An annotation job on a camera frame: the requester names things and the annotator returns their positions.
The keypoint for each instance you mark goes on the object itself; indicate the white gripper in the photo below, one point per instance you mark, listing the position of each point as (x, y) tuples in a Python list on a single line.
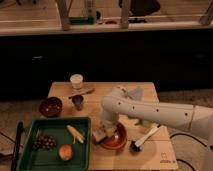
[(109, 127)]

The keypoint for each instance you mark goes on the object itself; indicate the white rectangular eraser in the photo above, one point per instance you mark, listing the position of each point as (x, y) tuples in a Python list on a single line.
[(99, 136)]

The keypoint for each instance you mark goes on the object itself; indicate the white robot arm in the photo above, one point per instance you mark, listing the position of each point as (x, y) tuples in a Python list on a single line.
[(197, 120)]

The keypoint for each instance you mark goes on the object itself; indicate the green object behind arm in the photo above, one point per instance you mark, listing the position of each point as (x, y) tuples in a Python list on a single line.
[(144, 123)]

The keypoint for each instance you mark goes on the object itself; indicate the dark red bowl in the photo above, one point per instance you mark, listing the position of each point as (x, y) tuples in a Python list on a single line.
[(51, 107)]

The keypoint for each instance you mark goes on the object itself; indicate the wooden stick utensil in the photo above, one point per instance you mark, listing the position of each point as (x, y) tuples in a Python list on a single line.
[(82, 92)]

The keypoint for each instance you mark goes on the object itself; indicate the small metal cup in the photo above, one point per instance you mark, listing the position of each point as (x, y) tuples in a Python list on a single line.
[(77, 100)]

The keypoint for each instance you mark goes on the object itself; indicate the orange round fruit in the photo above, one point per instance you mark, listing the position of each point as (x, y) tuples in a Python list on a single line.
[(65, 152)]

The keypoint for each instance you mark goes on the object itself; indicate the white paper cup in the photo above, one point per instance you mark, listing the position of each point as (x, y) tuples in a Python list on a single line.
[(76, 81)]

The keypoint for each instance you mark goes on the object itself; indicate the dark grape bunch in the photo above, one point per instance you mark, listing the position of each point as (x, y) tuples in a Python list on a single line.
[(44, 142)]

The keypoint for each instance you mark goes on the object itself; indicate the green plastic tray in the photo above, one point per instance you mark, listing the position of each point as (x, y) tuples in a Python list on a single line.
[(49, 160)]

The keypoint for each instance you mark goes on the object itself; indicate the black bar beside tray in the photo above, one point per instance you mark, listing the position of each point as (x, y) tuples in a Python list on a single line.
[(17, 145)]

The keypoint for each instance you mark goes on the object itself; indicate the white-handled black brush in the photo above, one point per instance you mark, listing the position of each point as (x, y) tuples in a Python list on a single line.
[(135, 145)]

